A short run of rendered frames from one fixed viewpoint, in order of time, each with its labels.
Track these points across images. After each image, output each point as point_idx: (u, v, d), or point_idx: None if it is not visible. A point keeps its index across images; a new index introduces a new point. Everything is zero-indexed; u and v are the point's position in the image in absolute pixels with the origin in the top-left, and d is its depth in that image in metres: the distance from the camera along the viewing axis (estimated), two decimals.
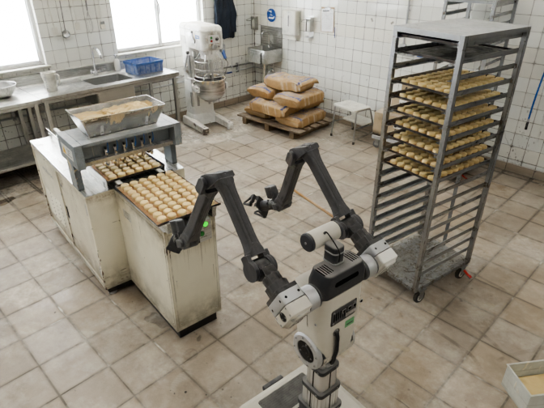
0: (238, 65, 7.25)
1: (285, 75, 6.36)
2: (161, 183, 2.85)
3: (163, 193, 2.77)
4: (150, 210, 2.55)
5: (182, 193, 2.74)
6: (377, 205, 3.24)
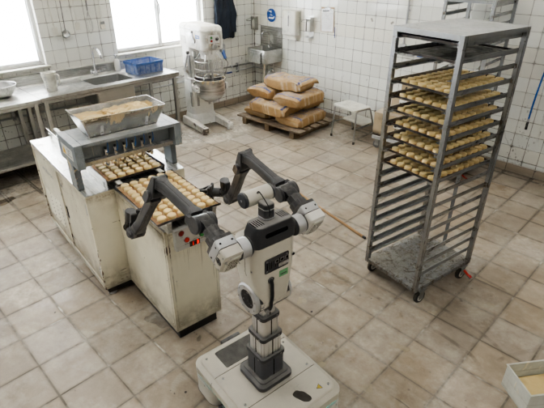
0: (238, 65, 7.25)
1: (285, 75, 6.36)
2: None
3: None
4: None
5: (182, 193, 2.74)
6: (377, 205, 3.24)
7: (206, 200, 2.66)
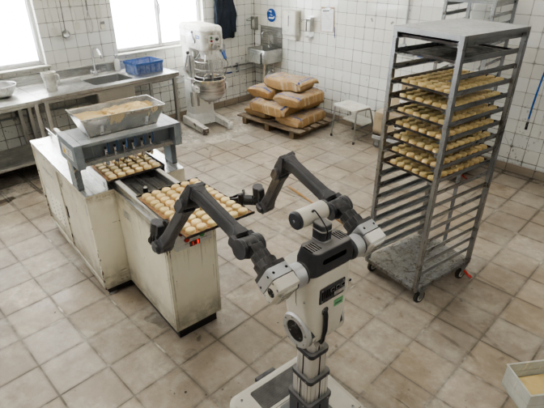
0: (238, 65, 7.25)
1: (285, 75, 6.36)
2: None
3: None
4: None
5: None
6: (377, 205, 3.24)
7: (239, 208, 2.38)
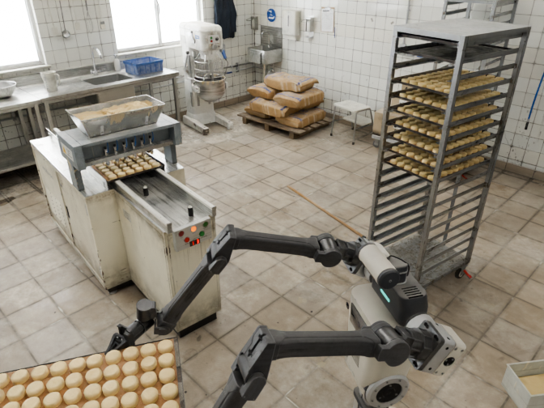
0: (238, 65, 7.25)
1: (285, 75, 6.36)
2: (35, 401, 1.36)
3: None
4: None
5: (105, 377, 1.44)
6: (377, 205, 3.24)
7: (159, 347, 1.53)
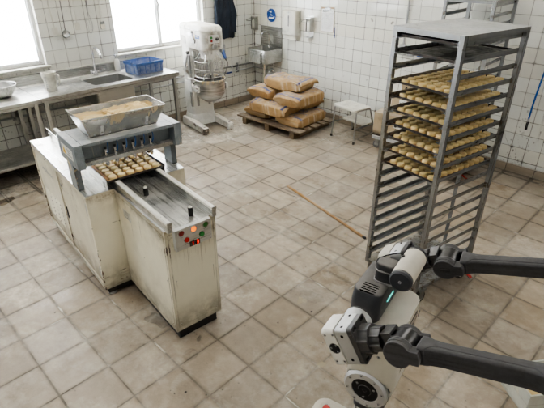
0: (238, 65, 7.25)
1: (285, 75, 6.36)
2: None
3: None
4: None
5: None
6: (377, 205, 3.24)
7: None
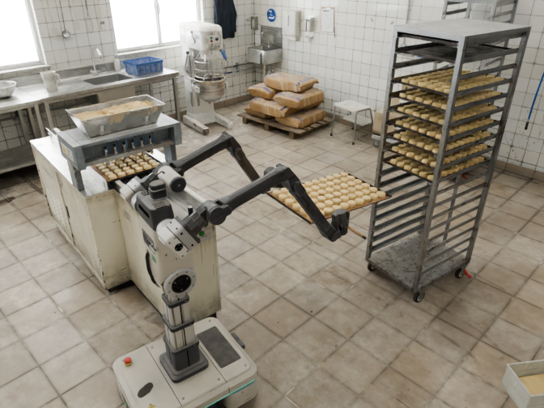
0: (238, 65, 7.25)
1: (285, 75, 6.36)
2: (350, 189, 2.61)
3: (332, 193, 2.59)
4: None
5: (329, 201, 2.48)
6: (377, 205, 3.24)
7: None
